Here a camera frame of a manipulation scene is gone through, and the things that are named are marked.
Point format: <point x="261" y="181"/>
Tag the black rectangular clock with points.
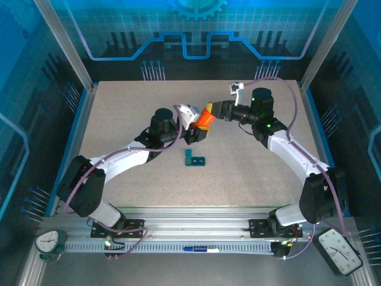
<point x="337" y="251"/>

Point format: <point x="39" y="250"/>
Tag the aluminium frame post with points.
<point x="66" y="44"/>
<point x="327" y="44"/>

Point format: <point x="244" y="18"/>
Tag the aluminium side rail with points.
<point x="83" y="125"/>
<point x="311" y="125"/>

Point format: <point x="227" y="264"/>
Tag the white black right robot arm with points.
<point x="291" y="152"/>

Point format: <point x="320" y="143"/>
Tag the black connector block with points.
<point x="279" y="251"/>

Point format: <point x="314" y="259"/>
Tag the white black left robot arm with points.
<point x="125" y="159"/>

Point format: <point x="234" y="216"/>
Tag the round green alarm clock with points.
<point x="47" y="241"/>

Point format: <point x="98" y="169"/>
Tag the orange pill bottle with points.
<point x="202" y="119"/>

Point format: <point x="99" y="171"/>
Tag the blue table edge strip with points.
<point x="75" y="125"/>
<point x="319" y="125"/>

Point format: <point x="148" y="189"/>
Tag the orange bottle cap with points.
<point x="209" y="117"/>

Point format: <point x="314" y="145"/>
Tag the aluminium base beam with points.
<point x="193" y="220"/>

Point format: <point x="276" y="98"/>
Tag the blue white marker pen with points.
<point x="196" y="249"/>

